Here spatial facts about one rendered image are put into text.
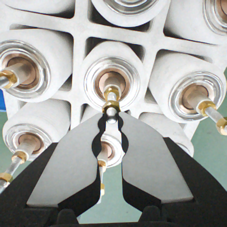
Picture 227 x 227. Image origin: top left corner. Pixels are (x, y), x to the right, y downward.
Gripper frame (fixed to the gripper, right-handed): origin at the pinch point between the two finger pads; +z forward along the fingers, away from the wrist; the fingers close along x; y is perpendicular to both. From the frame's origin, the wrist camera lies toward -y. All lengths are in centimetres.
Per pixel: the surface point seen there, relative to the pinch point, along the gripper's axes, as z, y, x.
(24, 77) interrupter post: 7.6, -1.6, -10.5
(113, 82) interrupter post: 7.0, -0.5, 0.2
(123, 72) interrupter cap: 9.1, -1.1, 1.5
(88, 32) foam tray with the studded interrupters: 16.4, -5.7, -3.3
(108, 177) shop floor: 35, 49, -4
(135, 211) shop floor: 35, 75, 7
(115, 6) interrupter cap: 9.0, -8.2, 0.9
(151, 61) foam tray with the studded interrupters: 16.4, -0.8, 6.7
